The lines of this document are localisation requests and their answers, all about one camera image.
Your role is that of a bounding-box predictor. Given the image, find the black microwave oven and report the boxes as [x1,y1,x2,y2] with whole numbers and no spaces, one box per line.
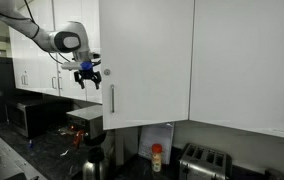
[4,98,75,139]

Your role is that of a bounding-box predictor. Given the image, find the stainless steel toaster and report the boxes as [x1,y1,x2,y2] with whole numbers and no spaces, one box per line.
[177,142,234,180]

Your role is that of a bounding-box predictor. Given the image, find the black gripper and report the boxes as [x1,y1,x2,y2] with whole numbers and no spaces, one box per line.
[74,69,102,90]

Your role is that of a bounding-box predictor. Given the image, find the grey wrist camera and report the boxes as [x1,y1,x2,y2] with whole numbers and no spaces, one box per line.
[60,61,83,72]

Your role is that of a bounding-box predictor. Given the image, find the white cabinet door with lock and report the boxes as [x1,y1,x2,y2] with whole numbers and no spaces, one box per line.
[97,0,195,131]

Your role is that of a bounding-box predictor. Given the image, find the white base cabinet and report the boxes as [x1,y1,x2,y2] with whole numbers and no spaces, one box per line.
[0,129,48,180]

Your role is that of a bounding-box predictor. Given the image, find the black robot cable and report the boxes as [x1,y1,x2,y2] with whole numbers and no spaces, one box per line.
[0,0,102,67]

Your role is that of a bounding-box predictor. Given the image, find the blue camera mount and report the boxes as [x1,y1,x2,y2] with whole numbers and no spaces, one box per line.
[80,60,94,71]

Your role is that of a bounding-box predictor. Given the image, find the red handle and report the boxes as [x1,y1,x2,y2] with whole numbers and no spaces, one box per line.
[72,129,85,150]

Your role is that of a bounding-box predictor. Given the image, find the spice jar with orange lid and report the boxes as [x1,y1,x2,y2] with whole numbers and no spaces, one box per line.
[150,143,163,173]

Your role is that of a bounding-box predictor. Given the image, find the small packets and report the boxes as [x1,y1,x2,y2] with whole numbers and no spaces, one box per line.
[57,126,71,136]

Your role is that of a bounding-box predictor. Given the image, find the stainless steel thermos carafe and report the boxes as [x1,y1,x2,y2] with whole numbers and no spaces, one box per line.
[81,146,110,180]

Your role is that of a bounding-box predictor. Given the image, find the stainless steel coffee machine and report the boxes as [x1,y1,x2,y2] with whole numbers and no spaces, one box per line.
[65,104,140,168]

